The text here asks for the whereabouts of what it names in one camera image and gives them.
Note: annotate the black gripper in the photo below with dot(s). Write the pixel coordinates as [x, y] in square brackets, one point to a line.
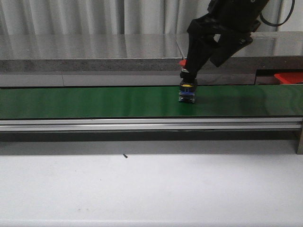
[234, 20]

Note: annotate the red plastic bin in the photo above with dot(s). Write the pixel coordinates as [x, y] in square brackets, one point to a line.
[289, 78]

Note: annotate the green conveyor belt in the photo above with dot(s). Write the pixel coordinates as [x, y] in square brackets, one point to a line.
[122, 102]

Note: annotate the grey stone counter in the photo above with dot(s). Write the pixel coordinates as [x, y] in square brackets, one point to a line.
[138, 60]

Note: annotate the white pleated curtain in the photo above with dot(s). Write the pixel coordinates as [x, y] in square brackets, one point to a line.
[90, 17]

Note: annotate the aluminium conveyor frame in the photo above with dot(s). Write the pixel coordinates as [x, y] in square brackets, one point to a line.
[249, 136]

